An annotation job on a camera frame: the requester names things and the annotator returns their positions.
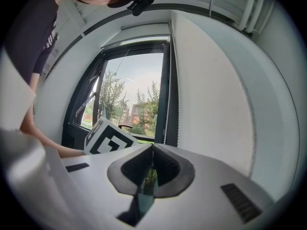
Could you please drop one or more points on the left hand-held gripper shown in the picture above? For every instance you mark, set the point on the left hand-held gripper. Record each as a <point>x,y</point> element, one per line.
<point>110,140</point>

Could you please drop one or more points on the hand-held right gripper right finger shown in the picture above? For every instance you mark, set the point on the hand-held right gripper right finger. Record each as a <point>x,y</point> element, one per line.
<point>204,200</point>

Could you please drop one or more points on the white roller blind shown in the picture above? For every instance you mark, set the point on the white roller blind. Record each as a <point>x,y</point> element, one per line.
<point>144,26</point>

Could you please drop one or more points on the black head camera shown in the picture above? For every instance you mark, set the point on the black head camera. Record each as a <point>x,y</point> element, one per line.
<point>141,5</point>

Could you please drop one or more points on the black framed window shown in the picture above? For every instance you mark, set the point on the black framed window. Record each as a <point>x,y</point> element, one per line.
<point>165,92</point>

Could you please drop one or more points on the person's left forearm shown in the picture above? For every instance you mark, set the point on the person's left forearm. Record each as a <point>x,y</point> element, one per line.
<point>48,144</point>

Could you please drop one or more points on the person's dark shirt torso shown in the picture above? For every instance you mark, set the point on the person's dark shirt torso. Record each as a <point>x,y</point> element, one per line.
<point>31,32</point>

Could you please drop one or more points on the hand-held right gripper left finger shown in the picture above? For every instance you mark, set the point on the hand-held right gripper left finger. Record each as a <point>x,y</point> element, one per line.
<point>96,188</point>

